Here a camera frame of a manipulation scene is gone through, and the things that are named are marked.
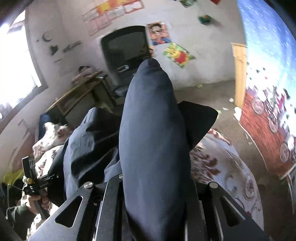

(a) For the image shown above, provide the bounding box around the wooden door frame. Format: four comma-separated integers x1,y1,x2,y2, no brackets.
231,43,247,109

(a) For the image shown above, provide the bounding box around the dark green sleeve forearm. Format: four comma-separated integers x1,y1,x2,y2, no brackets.
6,203,36,240

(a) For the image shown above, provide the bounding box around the cartoon character poster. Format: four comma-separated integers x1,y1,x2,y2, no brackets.
147,21,171,46

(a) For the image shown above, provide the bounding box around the dark navy padded jacket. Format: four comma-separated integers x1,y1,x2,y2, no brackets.
48,58,218,240

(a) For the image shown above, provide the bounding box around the row of certificates on wall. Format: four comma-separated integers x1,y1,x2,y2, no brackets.
82,0,144,36

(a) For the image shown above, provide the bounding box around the person's left hand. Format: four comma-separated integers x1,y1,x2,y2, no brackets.
25,193,50,214

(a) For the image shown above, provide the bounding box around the window with wooden frame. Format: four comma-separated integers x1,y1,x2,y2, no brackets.
1,10,48,132

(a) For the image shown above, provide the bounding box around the green box on wall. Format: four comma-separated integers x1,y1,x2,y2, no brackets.
198,15,212,25

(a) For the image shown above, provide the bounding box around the yellow green cloth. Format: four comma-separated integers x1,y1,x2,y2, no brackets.
3,169,23,185

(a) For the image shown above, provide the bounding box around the wooden desk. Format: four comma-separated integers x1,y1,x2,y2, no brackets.
45,71,116,125

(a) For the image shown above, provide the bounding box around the red paper on wall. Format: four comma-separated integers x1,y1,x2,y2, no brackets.
210,0,221,5

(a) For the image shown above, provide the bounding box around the black mesh office chair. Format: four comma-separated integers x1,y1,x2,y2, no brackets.
100,26,151,97

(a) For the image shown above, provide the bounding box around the Winnie the Pooh poster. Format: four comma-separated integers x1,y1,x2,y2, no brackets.
163,42,195,68

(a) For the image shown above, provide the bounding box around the green card on wall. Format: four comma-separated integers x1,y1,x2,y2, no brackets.
180,0,196,8

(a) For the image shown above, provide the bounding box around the blue pillow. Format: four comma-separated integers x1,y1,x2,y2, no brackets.
38,113,52,140

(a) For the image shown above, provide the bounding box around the floral white red bedspread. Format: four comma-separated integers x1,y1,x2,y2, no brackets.
30,128,268,240

